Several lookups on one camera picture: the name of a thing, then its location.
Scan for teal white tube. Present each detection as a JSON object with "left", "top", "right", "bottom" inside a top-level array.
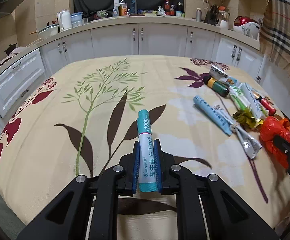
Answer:
[{"left": 137, "top": 109, "right": 158, "bottom": 192}]

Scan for orange plastic bag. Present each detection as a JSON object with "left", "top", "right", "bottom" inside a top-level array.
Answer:
[{"left": 260, "top": 116, "right": 290, "bottom": 169}]

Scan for light blue tube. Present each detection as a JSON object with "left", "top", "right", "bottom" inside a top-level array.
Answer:
[{"left": 193, "top": 95, "right": 233, "bottom": 136}]

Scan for white kitchen cabinets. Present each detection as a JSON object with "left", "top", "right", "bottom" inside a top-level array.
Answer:
[{"left": 0, "top": 23, "right": 262, "bottom": 132}]

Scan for white milk powder pouch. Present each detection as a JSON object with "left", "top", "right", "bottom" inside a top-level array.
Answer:
[{"left": 240, "top": 83, "right": 266, "bottom": 121}]

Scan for red label brown bottle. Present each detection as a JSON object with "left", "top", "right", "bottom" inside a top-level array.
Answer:
[{"left": 252, "top": 92, "right": 276, "bottom": 119}]

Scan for yellow crumpled wrapper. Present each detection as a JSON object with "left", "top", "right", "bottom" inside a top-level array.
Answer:
[{"left": 232, "top": 109, "right": 264, "bottom": 130}]

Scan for floral beige tablecloth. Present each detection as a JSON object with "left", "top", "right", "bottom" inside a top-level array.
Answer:
[{"left": 0, "top": 56, "right": 290, "bottom": 233}]

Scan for white green tied packet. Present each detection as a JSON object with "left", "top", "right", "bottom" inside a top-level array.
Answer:
[{"left": 229, "top": 86, "right": 250, "bottom": 111}]

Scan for dark green glass bottle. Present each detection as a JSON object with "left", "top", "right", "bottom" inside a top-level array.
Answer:
[{"left": 203, "top": 75, "right": 229, "bottom": 98}]

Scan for white blue snack packet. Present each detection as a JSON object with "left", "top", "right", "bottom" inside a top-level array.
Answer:
[{"left": 209, "top": 65, "right": 241, "bottom": 87}]

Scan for beige plaid hanging cloth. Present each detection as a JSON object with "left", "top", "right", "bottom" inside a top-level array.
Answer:
[{"left": 260, "top": 0, "right": 290, "bottom": 76}]

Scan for red white rice cooker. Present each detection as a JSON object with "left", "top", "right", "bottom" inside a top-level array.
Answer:
[{"left": 233, "top": 16, "right": 261, "bottom": 40}]

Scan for chrome sink faucet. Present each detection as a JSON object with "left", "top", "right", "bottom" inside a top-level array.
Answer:
[{"left": 121, "top": 0, "right": 138, "bottom": 15}]

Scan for white detergent bottle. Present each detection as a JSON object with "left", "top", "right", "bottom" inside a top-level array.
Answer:
[{"left": 112, "top": 0, "right": 120, "bottom": 17}]

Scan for steel thermos bottle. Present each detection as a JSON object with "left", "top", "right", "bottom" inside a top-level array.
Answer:
[{"left": 195, "top": 8, "right": 202, "bottom": 22}]

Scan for black knife block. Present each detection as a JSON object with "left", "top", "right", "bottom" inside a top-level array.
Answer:
[{"left": 204, "top": 4, "right": 217, "bottom": 25}]

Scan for white electric kettle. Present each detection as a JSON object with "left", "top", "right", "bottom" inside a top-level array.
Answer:
[{"left": 57, "top": 10, "right": 72, "bottom": 31}]

